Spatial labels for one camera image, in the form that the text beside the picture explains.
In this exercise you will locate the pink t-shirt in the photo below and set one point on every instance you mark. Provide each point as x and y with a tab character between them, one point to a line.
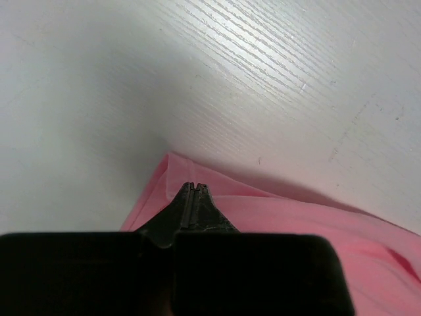
381	260

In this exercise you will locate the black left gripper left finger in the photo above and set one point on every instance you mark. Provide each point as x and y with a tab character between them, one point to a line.
93	273

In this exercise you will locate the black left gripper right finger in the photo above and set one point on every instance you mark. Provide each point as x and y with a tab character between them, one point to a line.
220	271

